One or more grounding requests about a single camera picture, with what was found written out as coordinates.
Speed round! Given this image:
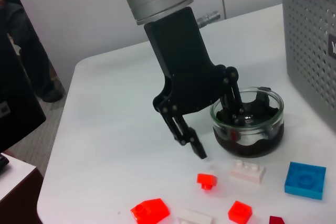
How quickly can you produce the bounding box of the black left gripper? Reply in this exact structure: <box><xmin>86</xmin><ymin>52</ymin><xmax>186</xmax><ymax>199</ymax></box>
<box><xmin>144</xmin><ymin>6</ymin><xmax>245</xmax><ymax>161</ymax></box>

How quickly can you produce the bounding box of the glass teacup with black sleeve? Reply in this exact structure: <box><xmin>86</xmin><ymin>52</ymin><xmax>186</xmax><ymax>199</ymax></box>
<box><xmin>209</xmin><ymin>85</ymin><xmax>286</xmax><ymax>158</ymax></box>

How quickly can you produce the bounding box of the large red building brick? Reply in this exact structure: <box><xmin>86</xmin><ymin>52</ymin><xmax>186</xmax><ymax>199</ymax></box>
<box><xmin>130</xmin><ymin>197</ymin><xmax>171</xmax><ymax>224</ymax></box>

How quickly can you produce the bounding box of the grey perforated storage bin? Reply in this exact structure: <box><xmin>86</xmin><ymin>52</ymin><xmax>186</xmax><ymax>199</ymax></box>
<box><xmin>279</xmin><ymin>0</ymin><xmax>336</xmax><ymax>130</ymax></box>

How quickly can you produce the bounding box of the small red building brick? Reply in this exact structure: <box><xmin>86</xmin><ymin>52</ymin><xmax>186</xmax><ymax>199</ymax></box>
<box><xmin>227</xmin><ymin>200</ymin><xmax>253</xmax><ymax>222</ymax></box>
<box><xmin>196</xmin><ymin>173</ymin><xmax>218</xmax><ymax>190</ymax></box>

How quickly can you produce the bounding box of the white building brick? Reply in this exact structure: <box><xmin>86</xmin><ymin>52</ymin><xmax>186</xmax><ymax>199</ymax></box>
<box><xmin>229</xmin><ymin>159</ymin><xmax>266</xmax><ymax>184</ymax></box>
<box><xmin>176</xmin><ymin>209</ymin><xmax>215</xmax><ymax>224</ymax></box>

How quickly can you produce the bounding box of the left gripper silver plug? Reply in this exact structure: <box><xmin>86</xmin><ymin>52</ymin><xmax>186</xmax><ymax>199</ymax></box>
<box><xmin>196</xmin><ymin>10</ymin><xmax>220</xmax><ymax>28</ymax></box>

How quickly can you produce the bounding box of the blue square building brick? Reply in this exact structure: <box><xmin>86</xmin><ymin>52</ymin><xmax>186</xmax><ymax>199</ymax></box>
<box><xmin>283</xmin><ymin>161</ymin><xmax>327</xmax><ymax>200</ymax></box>

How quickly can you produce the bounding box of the person in dark clothes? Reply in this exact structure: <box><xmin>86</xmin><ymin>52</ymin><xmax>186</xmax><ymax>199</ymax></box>
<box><xmin>10</xmin><ymin>1</ymin><xmax>65</xmax><ymax>103</ymax></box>

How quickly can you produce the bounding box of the black cabinet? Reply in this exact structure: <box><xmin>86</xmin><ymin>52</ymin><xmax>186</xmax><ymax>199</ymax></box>
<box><xmin>0</xmin><ymin>0</ymin><xmax>47</xmax><ymax>154</ymax></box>

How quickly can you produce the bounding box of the dark red white box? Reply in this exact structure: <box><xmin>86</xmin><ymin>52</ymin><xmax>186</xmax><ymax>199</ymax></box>
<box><xmin>0</xmin><ymin>153</ymin><xmax>44</xmax><ymax>224</ymax></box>

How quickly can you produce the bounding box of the black flat device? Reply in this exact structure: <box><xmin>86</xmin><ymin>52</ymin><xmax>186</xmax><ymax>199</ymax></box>
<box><xmin>0</xmin><ymin>155</ymin><xmax>10</xmax><ymax>175</ymax></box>

